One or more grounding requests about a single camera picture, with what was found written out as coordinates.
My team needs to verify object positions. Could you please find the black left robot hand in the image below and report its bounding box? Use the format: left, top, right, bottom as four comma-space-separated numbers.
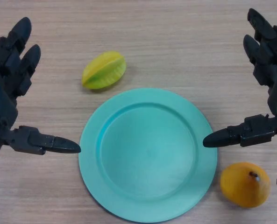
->
0, 16, 81, 157

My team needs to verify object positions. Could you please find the orange pear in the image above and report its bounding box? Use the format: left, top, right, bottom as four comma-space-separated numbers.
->
220, 162, 271, 209

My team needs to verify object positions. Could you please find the yellow starfruit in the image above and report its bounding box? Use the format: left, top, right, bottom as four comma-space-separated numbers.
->
81, 50, 127, 91

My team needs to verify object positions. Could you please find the green round plate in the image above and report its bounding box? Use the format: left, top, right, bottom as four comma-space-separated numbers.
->
78, 87, 218, 217

